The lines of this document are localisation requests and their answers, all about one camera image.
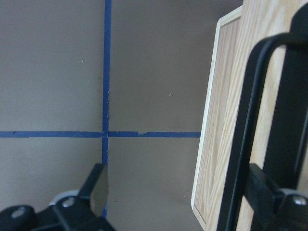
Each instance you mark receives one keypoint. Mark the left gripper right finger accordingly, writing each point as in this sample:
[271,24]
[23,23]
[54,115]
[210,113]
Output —
[264,196]

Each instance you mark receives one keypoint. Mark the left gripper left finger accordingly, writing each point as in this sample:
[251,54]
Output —
[94,191]

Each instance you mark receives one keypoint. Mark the wooden drawer cabinet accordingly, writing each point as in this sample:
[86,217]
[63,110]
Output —
[204,199]

